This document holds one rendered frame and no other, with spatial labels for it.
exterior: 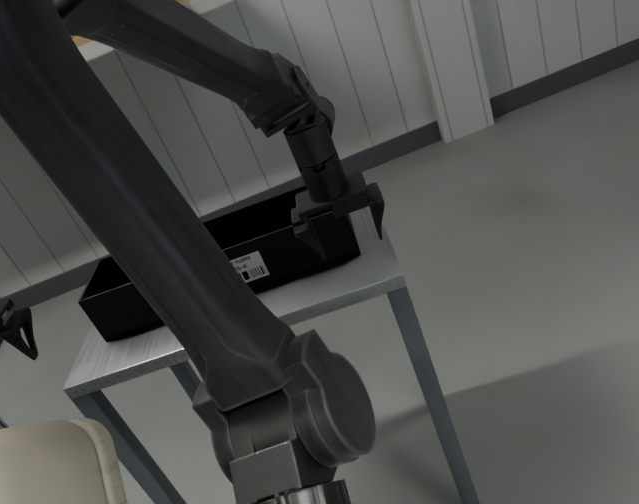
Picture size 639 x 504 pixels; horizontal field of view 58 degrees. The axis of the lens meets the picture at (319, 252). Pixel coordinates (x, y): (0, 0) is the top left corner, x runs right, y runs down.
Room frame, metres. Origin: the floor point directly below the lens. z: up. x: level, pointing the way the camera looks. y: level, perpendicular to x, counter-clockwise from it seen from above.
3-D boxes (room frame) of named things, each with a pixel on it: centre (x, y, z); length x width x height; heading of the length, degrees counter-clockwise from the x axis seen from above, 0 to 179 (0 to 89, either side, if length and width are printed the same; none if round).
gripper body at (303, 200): (0.75, -0.05, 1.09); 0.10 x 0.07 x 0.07; 83
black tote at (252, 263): (1.12, 0.20, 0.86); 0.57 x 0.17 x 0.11; 83
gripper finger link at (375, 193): (0.74, -0.08, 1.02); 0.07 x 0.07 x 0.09; 83
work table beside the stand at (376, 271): (1.15, 0.19, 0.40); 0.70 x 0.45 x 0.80; 83
